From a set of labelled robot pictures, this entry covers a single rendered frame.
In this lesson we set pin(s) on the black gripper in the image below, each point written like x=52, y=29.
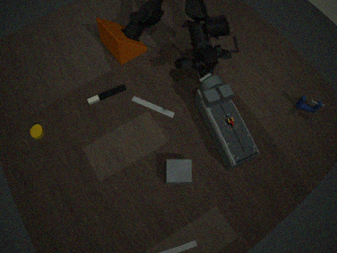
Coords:
x=185, y=62

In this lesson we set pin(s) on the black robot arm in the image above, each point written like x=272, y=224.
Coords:
x=151, y=13

